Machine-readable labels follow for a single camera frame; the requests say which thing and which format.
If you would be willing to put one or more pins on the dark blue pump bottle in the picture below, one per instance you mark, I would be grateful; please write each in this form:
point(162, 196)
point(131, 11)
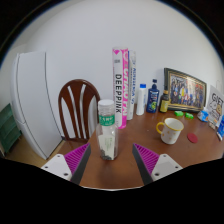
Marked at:
point(152, 100)

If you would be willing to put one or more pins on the white mug with yellow rim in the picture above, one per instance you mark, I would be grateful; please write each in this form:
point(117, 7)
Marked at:
point(171, 132)

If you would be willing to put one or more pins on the white bottle with blue cap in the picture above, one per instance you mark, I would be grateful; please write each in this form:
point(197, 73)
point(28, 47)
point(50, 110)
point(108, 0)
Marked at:
point(141, 101)

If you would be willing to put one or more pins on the clear green-labelled drink bottle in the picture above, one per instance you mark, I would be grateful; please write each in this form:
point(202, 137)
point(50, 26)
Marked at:
point(106, 133)

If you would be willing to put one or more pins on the white printed paper bag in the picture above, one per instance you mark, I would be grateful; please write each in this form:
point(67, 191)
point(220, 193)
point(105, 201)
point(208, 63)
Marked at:
point(216, 105)

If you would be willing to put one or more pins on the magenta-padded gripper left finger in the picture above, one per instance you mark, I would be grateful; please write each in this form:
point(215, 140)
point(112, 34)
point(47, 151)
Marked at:
point(60, 165)

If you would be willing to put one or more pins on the green plastic crate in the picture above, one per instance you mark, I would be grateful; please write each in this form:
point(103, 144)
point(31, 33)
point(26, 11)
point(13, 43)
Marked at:
point(8, 130)

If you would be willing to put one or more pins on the small green packet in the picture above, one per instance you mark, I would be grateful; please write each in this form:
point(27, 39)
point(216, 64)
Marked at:
point(178, 113)
point(189, 115)

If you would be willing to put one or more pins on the framed group photo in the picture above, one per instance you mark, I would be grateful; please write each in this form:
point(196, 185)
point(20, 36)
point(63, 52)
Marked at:
point(185, 90)

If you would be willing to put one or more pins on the dark wooden chair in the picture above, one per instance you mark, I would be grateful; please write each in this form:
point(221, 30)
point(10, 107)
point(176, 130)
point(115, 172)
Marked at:
point(65, 106)

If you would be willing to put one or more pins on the flat round red coaster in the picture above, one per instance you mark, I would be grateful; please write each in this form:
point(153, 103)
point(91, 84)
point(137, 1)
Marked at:
point(192, 138)

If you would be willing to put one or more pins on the tall pink and white tube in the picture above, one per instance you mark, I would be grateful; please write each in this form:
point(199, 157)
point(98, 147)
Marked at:
point(119, 90)

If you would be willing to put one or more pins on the amber pump bottle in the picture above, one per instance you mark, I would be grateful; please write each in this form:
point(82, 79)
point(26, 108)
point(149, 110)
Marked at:
point(164, 104)

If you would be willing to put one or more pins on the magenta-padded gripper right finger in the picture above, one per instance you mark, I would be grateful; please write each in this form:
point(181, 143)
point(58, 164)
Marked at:
point(163, 165)

